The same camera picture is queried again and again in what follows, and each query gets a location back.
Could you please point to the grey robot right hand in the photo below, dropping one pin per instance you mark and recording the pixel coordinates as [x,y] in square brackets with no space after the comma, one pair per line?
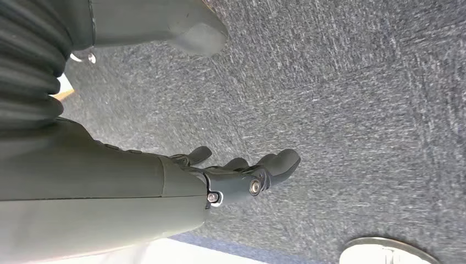
[109,182]

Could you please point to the white base panel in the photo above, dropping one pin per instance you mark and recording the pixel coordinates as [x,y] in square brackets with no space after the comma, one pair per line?
[174,255]

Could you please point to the round white disc metal rim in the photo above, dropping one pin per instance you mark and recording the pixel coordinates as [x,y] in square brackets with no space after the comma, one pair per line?
[382,255]

